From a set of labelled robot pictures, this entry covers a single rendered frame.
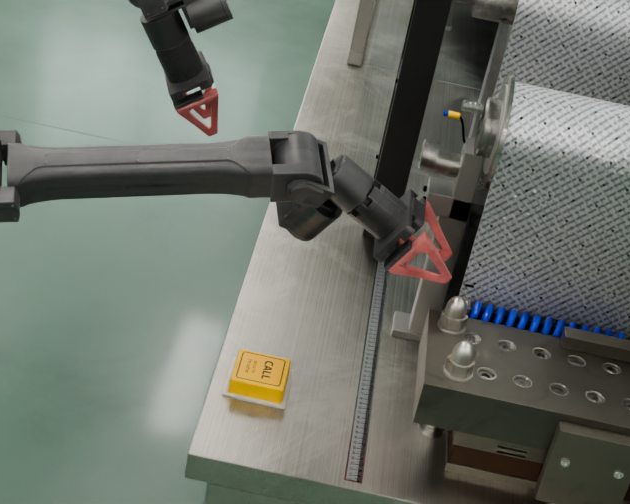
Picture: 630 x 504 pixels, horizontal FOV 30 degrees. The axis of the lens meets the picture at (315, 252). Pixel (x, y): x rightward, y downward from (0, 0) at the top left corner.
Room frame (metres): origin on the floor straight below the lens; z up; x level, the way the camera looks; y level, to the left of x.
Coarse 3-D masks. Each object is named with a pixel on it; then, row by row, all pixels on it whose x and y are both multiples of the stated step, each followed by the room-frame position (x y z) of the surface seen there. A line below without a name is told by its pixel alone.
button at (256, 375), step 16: (240, 352) 1.26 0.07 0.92; (256, 352) 1.26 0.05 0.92; (240, 368) 1.22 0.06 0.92; (256, 368) 1.23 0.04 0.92; (272, 368) 1.24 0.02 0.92; (288, 368) 1.25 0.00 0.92; (240, 384) 1.20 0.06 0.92; (256, 384) 1.20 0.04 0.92; (272, 384) 1.20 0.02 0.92; (272, 400) 1.20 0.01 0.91
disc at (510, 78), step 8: (512, 72) 1.40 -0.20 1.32; (504, 80) 1.44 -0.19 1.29; (512, 80) 1.38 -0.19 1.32; (512, 88) 1.36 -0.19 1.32; (512, 96) 1.35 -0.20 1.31; (504, 120) 1.33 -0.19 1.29; (504, 128) 1.32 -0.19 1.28; (504, 136) 1.32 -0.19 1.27; (496, 152) 1.32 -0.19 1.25; (496, 160) 1.31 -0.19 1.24; (496, 168) 1.32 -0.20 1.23; (488, 176) 1.33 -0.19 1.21; (488, 184) 1.33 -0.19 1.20
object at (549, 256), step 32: (512, 192) 1.32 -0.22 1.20; (480, 224) 1.32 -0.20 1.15; (512, 224) 1.32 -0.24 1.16; (544, 224) 1.32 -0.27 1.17; (576, 224) 1.32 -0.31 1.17; (608, 224) 1.32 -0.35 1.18; (480, 256) 1.32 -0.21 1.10; (512, 256) 1.32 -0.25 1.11; (544, 256) 1.32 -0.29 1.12; (576, 256) 1.32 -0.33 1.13; (608, 256) 1.32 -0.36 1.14; (480, 288) 1.32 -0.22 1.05; (512, 288) 1.32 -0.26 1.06; (544, 288) 1.32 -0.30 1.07; (576, 288) 1.32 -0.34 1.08; (608, 288) 1.32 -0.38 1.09; (544, 320) 1.32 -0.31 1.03; (576, 320) 1.32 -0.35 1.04; (608, 320) 1.32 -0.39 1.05
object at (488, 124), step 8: (488, 104) 1.38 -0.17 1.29; (496, 104) 1.38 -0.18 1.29; (488, 112) 1.37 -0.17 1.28; (496, 112) 1.37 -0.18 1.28; (480, 120) 1.41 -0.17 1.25; (488, 120) 1.36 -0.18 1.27; (496, 120) 1.36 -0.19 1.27; (480, 128) 1.38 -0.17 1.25; (488, 128) 1.35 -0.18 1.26; (496, 128) 1.35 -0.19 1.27; (480, 136) 1.36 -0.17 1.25; (488, 136) 1.35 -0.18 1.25; (480, 144) 1.35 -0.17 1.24; (488, 144) 1.35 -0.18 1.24; (480, 152) 1.36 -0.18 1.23; (488, 152) 1.36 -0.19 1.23
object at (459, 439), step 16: (448, 432) 1.20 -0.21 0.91; (448, 448) 1.17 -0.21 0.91; (464, 448) 1.14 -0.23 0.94; (480, 448) 1.14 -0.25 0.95; (496, 448) 1.14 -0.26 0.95; (512, 448) 1.14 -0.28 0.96; (528, 448) 1.14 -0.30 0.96; (448, 464) 1.14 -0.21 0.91; (464, 464) 1.14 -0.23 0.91; (480, 464) 1.14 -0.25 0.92; (496, 464) 1.14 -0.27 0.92; (512, 464) 1.14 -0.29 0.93; (528, 464) 1.14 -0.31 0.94; (496, 480) 1.14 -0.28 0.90; (512, 480) 1.14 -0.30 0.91; (528, 480) 1.14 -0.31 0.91; (624, 496) 1.14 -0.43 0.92
